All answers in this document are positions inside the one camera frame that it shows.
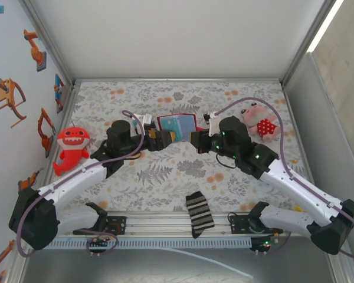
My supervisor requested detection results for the teal credit card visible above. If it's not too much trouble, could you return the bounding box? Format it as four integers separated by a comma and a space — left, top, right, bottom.
160, 116, 182, 142

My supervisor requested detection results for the red card holder wallet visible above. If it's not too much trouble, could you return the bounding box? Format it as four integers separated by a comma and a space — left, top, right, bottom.
156, 113, 209, 143

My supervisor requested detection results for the pink frog plush toy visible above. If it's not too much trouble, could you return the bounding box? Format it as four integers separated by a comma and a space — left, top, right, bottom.
240, 101, 284, 142

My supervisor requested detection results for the floral patterned table mat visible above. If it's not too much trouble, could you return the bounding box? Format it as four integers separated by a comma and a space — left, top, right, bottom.
45, 81, 319, 213

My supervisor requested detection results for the red shark plush toy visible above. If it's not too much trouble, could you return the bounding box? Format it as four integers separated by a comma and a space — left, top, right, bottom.
52, 126, 91, 177

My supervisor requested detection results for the black beige striped sock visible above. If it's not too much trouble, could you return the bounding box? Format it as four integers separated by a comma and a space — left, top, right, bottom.
185, 190, 215, 239

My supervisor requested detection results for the white plastic tube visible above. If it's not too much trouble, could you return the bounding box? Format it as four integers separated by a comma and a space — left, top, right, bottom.
153, 246, 254, 279

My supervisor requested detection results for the white light strip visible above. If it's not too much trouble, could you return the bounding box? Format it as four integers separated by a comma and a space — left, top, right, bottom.
306, 0, 348, 54

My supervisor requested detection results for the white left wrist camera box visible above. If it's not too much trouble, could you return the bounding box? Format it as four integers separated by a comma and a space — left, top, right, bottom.
133, 113, 153, 130

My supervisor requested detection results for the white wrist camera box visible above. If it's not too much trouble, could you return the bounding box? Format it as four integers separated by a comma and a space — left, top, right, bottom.
204, 111, 222, 137
133, 113, 153, 130

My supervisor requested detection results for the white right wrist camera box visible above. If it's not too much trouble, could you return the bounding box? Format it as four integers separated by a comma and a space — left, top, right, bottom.
204, 111, 222, 137

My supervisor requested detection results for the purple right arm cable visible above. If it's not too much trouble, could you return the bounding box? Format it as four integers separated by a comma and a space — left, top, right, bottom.
214, 97, 354, 261

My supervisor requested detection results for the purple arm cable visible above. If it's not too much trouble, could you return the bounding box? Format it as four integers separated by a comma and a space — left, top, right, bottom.
214, 97, 354, 261
16, 110, 147, 259

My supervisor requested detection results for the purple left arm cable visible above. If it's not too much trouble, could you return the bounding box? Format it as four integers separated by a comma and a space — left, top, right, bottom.
16, 110, 147, 259

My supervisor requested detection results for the aluminium frame rail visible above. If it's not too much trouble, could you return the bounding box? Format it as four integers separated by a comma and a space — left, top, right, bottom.
32, 82, 82, 215
281, 82, 324, 213

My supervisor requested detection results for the blue orange machine wall sticker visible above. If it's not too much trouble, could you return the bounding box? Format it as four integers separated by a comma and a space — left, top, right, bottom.
54, 73, 65, 114

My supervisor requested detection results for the aluminium frame beam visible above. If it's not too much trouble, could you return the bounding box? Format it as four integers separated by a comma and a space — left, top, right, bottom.
16, 210, 348, 239

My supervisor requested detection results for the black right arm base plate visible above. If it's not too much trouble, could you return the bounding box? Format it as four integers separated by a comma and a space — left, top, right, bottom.
230, 213, 284, 235

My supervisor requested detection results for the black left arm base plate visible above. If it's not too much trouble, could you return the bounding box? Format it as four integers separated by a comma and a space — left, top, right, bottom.
73, 216, 127, 236

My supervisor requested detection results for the white slotted cable duct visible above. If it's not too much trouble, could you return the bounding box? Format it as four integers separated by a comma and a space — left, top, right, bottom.
29, 238, 253, 249

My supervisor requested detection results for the aluminium frame post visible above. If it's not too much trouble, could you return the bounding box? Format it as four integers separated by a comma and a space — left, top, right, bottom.
19, 0, 76, 86
278, 0, 339, 86

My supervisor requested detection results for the orange gripper claw wall sticker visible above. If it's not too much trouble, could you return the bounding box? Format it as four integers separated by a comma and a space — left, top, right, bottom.
0, 78, 28, 129

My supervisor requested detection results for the aluminium frame leg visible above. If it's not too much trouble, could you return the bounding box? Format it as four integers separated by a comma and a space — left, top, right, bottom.
7, 250, 32, 283
323, 235, 354, 283

